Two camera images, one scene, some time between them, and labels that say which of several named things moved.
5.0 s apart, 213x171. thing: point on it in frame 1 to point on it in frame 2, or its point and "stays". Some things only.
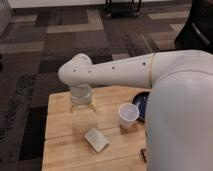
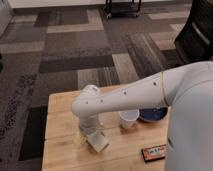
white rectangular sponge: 96,140 stays
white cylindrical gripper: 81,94 to 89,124
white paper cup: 128,114 stays
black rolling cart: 120,9 stays
